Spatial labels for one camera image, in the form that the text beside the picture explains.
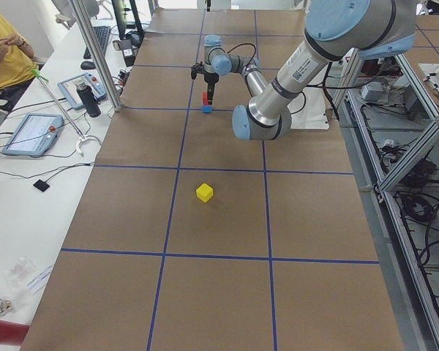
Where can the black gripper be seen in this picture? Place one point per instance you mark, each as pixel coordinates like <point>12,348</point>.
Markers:
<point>209,78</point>

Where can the red foam block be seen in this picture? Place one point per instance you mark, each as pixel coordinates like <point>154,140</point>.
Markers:
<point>205,99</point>

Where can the blue foam block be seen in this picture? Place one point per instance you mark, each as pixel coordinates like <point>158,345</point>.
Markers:
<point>207,108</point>

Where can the yellow foam block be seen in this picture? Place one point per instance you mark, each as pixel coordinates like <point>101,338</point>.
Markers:
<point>204,192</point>

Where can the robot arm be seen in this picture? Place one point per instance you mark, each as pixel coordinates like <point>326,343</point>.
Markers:
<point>376,29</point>

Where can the black water bottle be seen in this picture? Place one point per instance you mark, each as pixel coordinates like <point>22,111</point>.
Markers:
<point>87,98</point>

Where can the black keyboard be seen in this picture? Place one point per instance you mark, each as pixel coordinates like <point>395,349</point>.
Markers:
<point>102,34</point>

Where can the black computer mouse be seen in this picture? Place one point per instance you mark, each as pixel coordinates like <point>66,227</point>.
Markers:
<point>87,65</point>

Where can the far teach pendant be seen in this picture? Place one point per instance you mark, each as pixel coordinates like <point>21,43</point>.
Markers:
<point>70,87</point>

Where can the teach pendant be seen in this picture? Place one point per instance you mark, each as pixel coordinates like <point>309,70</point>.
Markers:
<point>70,87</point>
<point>34,136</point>

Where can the grabber stick tool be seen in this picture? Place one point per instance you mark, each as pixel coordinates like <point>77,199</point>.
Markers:
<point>82,137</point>

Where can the near teach pendant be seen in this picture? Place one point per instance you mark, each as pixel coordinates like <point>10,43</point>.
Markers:
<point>34,136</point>

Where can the small black square pad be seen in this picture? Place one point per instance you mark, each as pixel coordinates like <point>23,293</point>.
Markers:
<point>41,185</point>

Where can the person in yellow shirt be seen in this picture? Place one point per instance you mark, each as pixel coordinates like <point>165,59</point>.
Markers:
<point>16,64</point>

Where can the red fire extinguisher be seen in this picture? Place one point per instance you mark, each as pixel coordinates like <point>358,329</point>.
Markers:
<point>12,333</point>

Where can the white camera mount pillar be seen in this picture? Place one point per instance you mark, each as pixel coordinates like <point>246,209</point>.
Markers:
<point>309,108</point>

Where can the aluminium frame post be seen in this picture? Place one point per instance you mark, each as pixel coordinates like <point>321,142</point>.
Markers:
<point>90,39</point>

